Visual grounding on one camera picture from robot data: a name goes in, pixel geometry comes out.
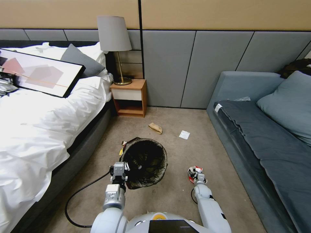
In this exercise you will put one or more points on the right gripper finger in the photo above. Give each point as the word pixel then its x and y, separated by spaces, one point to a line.
pixel 193 175
pixel 205 176

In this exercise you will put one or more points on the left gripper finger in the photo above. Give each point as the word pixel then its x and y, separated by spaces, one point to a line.
pixel 111 178
pixel 126 165

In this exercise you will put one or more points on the red white wrapper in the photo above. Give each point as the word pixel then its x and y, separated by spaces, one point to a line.
pixel 192 170

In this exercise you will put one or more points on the trash bin with black bag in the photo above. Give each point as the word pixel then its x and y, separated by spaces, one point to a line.
pixel 145 162

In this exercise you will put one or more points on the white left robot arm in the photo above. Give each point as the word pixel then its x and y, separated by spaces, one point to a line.
pixel 110 218

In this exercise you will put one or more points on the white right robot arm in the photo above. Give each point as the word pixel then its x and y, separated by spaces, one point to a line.
pixel 209 208

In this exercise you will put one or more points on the red yellow snack wrapper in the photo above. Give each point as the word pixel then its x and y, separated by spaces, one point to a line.
pixel 122 148

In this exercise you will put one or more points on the white paper scrap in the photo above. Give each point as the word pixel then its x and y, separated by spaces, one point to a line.
pixel 184 134

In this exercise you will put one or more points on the crumpled brown paper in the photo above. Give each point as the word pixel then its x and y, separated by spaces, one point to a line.
pixel 155 128

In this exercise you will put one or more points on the blue grey sofa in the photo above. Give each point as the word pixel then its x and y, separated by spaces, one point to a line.
pixel 230 136

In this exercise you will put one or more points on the white robot front shell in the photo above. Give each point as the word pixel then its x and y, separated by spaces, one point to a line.
pixel 160 222

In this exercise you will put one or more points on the wooden nightstand white drawer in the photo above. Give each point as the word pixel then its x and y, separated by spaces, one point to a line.
pixel 128 97

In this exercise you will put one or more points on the dark grey sofa blanket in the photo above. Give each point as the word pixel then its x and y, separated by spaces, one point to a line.
pixel 272 155

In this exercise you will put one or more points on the white fabric label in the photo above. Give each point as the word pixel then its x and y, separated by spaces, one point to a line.
pixel 218 108

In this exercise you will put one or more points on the white bed duvet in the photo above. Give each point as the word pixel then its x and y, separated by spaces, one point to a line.
pixel 36 126

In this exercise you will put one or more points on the blue grey sofa cushion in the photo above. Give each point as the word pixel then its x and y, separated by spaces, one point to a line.
pixel 289 106

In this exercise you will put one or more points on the grey pillow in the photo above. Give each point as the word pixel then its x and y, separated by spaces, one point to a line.
pixel 81 60

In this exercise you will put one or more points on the black framed abstract picture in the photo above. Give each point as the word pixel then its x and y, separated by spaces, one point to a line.
pixel 41 72

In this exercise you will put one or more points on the grey shade brass table lamp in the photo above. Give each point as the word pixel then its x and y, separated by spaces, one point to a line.
pixel 113 34

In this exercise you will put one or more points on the black white clutter pile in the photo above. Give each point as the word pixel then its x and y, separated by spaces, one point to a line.
pixel 6 85

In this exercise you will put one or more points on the black bag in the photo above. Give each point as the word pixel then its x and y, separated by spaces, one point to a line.
pixel 295 66

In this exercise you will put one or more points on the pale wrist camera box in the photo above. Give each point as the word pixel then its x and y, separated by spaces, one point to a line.
pixel 201 177
pixel 119 169

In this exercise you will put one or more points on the dark grey bed frame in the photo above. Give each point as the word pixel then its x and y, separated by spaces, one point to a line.
pixel 80 157

